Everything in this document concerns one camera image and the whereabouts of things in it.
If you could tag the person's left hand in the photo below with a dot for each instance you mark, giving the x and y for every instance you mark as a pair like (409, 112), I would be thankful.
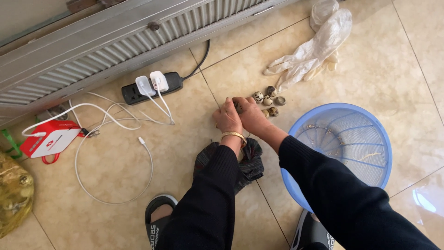
(227, 119)

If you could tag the person's right hand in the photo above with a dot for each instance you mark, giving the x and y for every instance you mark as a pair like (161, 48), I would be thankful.
(255, 118)

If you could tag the person's right fingers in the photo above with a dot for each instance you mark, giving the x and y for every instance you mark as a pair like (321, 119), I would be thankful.
(245, 101)

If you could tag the single dark quail egg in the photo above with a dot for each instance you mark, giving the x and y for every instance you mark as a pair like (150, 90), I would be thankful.
(238, 108)

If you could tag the cluster of speckled quail eggs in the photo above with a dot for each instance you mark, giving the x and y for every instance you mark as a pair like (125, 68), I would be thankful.
(267, 101)

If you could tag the dark plaid cloth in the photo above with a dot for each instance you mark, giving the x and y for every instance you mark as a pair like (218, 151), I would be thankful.
(252, 163)

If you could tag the black power strip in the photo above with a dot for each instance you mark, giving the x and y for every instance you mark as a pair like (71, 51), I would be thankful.
(173, 85)

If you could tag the white disposable glove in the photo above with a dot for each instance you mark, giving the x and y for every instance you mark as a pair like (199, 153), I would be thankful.
(305, 55)
(321, 14)

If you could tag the white charger plug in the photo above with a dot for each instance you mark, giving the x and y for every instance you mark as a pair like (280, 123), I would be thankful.
(159, 80)
(144, 86)

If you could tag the blue plastic strainer basket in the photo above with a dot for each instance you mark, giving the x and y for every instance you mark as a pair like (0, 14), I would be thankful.
(347, 145)

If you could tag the black slipper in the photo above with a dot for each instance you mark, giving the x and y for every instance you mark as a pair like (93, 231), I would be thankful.
(308, 232)
(152, 231)

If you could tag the metal key clasp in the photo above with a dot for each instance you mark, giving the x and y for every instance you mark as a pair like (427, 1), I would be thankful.
(92, 133)

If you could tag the red and white power bank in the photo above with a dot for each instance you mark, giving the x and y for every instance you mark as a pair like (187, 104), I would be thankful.
(52, 139)

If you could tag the yellow mesh bag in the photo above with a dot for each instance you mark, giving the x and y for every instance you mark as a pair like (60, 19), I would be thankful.
(14, 198)

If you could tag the grey metal door frame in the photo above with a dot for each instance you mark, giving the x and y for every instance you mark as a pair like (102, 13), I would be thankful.
(86, 45)

